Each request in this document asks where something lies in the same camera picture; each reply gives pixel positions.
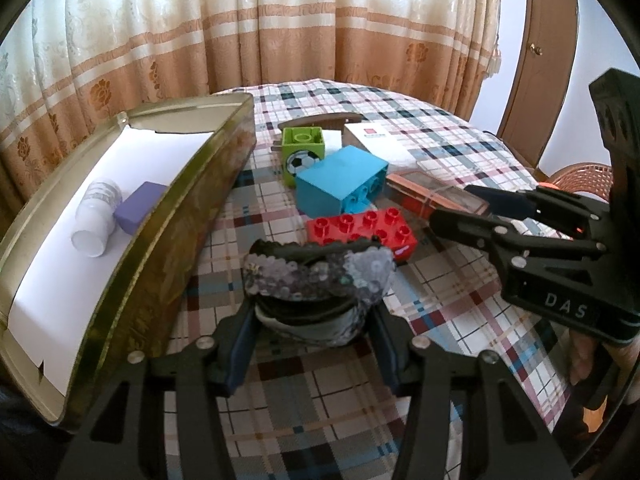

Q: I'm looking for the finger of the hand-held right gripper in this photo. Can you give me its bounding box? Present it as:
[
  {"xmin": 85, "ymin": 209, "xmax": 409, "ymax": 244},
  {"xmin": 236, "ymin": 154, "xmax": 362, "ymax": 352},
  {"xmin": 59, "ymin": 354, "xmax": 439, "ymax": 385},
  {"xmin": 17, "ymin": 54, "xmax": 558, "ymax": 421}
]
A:
[
  {"xmin": 465, "ymin": 185, "xmax": 614, "ymax": 242},
  {"xmin": 430, "ymin": 208, "xmax": 602, "ymax": 287}
]

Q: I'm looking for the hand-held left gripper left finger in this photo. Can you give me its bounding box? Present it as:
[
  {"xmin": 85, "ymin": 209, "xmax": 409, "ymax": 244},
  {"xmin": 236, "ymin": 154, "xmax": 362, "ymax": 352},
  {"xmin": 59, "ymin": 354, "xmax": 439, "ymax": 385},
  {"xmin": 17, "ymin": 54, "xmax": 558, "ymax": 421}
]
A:
[{"xmin": 55, "ymin": 300, "xmax": 261, "ymax": 480}]

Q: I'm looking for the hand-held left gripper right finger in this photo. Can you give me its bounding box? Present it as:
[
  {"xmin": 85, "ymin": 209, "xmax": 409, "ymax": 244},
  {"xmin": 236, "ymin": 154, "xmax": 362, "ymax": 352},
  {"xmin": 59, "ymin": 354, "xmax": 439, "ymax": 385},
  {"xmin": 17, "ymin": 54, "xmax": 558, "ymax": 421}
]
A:
[{"xmin": 367, "ymin": 305, "xmax": 576, "ymax": 480}]

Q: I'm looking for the clear brown plastic case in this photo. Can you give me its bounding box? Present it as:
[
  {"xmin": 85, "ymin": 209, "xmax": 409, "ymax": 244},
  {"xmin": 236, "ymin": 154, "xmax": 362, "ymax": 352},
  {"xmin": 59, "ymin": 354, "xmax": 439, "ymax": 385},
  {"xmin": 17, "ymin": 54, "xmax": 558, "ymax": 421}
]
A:
[{"xmin": 385, "ymin": 171, "xmax": 491, "ymax": 221}]

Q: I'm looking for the gold metal tin box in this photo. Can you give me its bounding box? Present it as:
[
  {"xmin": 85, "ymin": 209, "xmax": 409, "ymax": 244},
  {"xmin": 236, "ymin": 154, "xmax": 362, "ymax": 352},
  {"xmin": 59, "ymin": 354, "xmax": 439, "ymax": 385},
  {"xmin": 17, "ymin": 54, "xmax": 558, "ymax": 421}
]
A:
[{"xmin": 0, "ymin": 91, "xmax": 257, "ymax": 431}]

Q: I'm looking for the red toy brick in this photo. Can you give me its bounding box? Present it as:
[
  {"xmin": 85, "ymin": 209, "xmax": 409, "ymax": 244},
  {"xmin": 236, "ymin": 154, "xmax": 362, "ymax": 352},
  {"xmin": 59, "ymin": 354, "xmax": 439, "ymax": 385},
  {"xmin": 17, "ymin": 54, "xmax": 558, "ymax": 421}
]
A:
[{"xmin": 306, "ymin": 207, "xmax": 418, "ymax": 267}]

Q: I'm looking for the blue toy brick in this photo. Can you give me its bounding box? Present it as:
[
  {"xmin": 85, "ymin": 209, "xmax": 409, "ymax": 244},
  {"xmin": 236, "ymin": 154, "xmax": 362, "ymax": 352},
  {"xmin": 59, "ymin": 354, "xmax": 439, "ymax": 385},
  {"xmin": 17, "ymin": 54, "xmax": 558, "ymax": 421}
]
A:
[{"xmin": 295, "ymin": 146, "xmax": 390, "ymax": 217}]

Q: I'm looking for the wicker chair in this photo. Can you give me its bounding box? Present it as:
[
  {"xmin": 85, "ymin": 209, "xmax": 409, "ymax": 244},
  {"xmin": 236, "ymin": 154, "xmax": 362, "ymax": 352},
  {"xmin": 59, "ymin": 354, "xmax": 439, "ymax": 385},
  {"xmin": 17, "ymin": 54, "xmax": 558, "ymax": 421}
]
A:
[{"xmin": 532, "ymin": 161, "xmax": 616, "ymax": 201}]

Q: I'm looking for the plaid tablecloth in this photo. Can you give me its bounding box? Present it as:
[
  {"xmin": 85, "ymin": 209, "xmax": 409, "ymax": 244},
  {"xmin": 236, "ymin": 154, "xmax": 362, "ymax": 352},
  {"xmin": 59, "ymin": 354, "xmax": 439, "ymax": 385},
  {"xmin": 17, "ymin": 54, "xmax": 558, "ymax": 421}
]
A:
[{"xmin": 165, "ymin": 78, "xmax": 601, "ymax": 480}]

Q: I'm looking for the white card box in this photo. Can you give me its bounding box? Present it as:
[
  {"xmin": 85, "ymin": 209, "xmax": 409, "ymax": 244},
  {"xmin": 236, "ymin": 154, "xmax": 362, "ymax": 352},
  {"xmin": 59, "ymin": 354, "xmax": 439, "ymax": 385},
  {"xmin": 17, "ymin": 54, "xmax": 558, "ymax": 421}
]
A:
[{"xmin": 342, "ymin": 121, "xmax": 418, "ymax": 166}]

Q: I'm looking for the curtain tassel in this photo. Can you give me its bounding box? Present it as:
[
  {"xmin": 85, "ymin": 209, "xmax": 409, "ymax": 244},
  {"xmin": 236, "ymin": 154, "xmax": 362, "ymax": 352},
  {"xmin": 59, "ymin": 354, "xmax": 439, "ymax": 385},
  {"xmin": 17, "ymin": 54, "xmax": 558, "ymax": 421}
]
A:
[{"xmin": 485, "ymin": 0, "xmax": 511, "ymax": 78}]

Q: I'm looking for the brown wooden door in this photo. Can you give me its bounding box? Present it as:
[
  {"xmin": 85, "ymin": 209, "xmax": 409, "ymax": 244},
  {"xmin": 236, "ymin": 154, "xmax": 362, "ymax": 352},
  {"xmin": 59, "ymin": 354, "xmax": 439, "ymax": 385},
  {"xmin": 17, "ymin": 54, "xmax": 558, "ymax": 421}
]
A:
[{"xmin": 496, "ymin": 0, "xmax": 581, "ymax": 168}]

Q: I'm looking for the purple block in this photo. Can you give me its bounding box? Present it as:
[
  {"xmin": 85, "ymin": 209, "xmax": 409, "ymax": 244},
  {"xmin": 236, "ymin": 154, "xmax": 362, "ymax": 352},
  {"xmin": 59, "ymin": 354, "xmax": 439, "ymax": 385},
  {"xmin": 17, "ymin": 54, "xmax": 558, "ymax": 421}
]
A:
[{"xmin": 112, "ymin": 181, "xmax": 169, "ymax": 236}]

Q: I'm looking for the green toy brick football print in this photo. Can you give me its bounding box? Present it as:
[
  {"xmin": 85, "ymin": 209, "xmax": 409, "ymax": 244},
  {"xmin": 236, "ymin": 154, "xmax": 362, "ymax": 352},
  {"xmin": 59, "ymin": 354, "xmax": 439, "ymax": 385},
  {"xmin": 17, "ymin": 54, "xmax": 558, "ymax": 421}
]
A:
[{"xmin": 281, "ymin": 126, "xmax": 328, "ymax": 188}]

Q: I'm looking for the brown wooden comb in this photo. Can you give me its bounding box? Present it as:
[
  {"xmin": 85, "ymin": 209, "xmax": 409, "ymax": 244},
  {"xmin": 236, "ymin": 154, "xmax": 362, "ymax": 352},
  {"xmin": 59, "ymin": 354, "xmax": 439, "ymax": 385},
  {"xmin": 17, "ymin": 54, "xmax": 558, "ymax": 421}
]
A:
[{"xmin": 277, "ymin": 114, "xmax": 365, "ymax": 133}]

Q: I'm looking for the white plastic bottle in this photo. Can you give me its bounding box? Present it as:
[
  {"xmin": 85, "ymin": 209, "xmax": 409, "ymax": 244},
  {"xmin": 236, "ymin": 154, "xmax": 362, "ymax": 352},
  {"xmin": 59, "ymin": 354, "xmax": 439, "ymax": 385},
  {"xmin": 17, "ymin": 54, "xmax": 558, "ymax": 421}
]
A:
[{"xmin": 71, "ymin": 180, "xmax": 123, "ymax": 258}]

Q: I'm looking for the cream and tan floral curtain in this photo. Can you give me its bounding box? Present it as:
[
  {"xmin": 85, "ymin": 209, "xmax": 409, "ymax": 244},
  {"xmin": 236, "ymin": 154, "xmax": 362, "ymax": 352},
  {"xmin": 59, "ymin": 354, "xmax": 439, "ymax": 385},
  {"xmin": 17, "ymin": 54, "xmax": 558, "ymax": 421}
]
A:
[{"xmin": 0, "ymin": 0, "xmax": 506, "ymax": 201}]

